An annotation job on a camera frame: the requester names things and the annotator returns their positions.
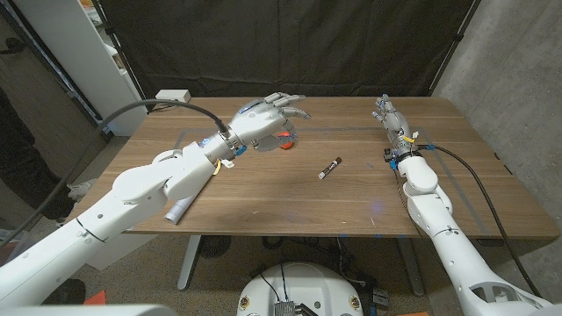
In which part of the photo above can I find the aluminum foil roll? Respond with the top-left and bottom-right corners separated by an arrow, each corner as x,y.
164,195 -> 197,226

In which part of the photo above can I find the black backdrop curtain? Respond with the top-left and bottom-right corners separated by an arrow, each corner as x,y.
97,0 -> 478,111

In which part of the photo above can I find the black backdrop stand pole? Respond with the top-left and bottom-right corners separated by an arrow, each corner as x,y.
90,0 -> 153,113
428,0 -> 482,97

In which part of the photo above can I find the grey table leg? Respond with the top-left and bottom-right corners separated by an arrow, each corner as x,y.
177,235 -> 202,291
397,237 -> 426,298

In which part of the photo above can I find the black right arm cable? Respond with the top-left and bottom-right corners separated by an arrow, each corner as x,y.
416,143 -> 544,299

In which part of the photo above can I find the black door handle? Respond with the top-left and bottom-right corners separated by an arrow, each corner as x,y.
0,37 -> 27,56

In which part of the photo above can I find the orange floor object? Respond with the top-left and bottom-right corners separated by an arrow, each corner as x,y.
83,289 -> 107,306

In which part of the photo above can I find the black round fan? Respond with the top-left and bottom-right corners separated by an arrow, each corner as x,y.
197,235 -> 233,259

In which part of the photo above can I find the white tall cabinet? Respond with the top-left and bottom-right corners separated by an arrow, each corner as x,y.
12,0 -> 148,137

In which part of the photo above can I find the white power strip box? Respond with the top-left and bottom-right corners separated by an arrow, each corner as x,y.
155,89 -> 192,104

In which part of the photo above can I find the red ball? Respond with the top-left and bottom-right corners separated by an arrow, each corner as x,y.
279,131 -> 297,151

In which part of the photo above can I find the brown capped whiteboard marker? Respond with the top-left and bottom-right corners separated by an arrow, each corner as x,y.
318,156 -> 342,180

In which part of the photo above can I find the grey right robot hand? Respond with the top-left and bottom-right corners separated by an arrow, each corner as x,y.
371,93 -> 421,162

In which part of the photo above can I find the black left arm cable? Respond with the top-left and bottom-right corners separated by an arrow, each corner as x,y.
0,98 -> 232,247

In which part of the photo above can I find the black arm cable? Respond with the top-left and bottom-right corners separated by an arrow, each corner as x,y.
0,98 -> 232,247
416,143 -> 544,299

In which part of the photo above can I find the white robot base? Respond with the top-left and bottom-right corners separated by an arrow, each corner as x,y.
236,262 -> 364,316

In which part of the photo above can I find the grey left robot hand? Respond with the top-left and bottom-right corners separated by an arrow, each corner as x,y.
219,91 -> 312,154

